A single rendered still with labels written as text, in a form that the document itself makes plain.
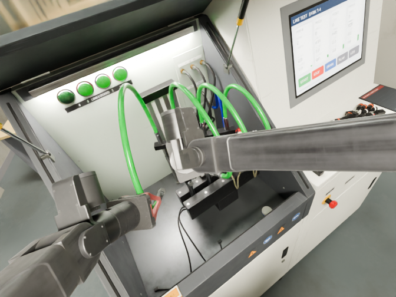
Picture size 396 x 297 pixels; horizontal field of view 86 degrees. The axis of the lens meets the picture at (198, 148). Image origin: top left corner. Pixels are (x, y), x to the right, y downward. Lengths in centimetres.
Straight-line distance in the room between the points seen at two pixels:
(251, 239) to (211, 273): 16
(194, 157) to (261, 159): 11
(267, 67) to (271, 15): 15
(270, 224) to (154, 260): 45
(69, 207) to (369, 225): 189
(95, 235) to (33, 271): 9
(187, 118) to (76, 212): 23
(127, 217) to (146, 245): 54
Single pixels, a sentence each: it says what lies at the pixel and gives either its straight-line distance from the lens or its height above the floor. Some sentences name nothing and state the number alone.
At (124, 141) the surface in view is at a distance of 47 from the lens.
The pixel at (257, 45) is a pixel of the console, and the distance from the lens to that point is 77.
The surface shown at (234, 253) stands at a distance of 74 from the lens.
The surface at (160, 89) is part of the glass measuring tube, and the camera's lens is 82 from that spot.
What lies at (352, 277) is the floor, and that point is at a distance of 181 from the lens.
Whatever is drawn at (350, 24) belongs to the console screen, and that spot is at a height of 130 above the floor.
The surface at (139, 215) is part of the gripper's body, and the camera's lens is 45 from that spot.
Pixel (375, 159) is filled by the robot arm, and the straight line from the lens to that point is 26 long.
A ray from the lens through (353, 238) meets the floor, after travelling 191.
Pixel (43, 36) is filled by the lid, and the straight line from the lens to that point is 61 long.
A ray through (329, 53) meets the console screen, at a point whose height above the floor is 123.
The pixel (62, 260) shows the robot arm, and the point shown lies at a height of 143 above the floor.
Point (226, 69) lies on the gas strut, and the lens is 81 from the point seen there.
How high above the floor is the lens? 164
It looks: 43 degrees down
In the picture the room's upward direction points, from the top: 15 degrees counter-clockwise
